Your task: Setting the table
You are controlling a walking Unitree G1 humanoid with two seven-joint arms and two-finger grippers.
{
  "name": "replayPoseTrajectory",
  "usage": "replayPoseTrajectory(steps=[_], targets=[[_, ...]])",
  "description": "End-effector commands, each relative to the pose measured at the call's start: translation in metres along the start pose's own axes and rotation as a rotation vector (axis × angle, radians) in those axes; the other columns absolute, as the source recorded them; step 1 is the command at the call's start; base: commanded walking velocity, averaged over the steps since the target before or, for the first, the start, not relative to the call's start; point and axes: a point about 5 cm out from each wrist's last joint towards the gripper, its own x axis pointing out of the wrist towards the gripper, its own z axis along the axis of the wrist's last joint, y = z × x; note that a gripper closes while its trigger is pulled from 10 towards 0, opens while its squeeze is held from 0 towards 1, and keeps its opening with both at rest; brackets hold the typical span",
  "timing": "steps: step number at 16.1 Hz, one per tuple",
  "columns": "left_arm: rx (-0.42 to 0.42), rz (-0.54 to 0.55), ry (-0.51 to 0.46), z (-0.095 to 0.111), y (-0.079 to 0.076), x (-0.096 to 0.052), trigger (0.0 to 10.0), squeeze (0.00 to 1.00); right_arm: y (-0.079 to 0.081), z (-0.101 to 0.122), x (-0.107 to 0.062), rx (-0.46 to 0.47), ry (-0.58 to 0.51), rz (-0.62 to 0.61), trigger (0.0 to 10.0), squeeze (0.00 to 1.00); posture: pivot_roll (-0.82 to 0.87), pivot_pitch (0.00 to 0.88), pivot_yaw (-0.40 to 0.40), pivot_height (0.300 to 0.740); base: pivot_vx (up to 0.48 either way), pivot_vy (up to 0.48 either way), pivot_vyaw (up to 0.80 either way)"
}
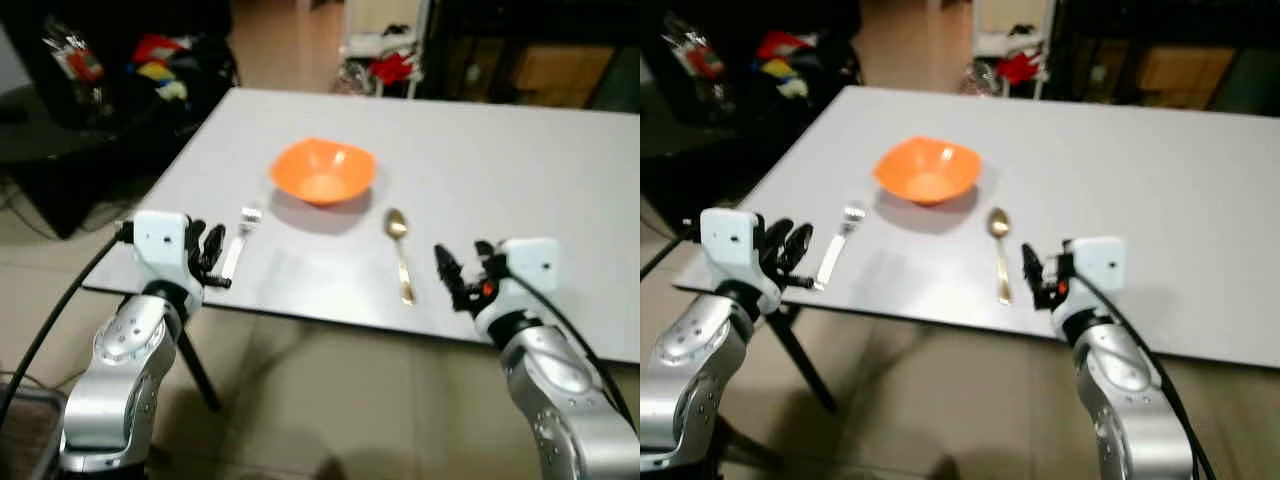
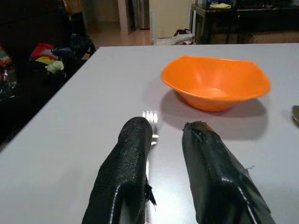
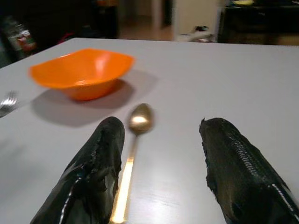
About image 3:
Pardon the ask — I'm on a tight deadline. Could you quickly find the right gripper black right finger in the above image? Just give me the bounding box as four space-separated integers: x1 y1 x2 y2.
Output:
199 117 299 224

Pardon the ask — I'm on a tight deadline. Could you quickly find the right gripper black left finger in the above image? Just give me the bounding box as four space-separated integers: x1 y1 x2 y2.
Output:
29 116 126 224

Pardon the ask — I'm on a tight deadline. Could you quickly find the gold metal spoon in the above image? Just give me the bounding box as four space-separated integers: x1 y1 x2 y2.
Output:
108 103 155 224

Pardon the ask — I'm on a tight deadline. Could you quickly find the orange plastic bowl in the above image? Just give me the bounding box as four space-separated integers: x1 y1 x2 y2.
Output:
29 48 136 101

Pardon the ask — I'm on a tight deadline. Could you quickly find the silver metal fork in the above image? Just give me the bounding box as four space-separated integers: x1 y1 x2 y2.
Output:
0 90 31 119

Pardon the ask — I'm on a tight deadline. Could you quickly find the white cloth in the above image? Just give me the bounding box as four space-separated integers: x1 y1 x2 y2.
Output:
179 25 214 43

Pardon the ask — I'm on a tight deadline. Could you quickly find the dark shelf unit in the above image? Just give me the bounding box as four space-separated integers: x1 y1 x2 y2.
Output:
217 0 299 45

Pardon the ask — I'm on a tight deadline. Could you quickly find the shiny colourful snack bag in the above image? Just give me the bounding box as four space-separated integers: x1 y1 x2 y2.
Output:
4 16 38 56

